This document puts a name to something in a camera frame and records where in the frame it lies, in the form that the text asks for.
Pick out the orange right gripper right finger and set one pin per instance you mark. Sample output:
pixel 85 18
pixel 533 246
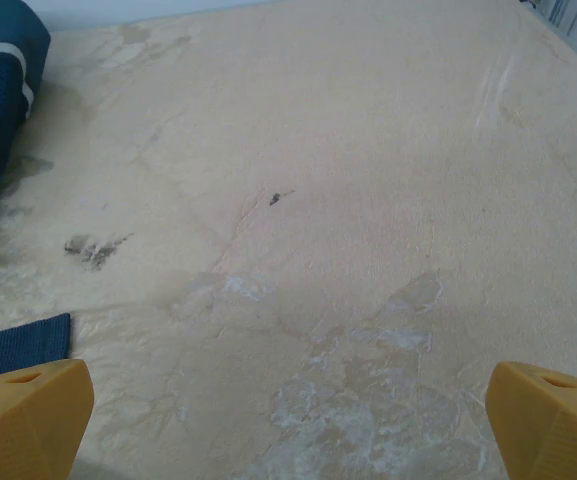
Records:
pixel 553 435

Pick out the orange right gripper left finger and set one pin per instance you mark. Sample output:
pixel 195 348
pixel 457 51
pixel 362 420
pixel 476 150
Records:
pixel 23 430

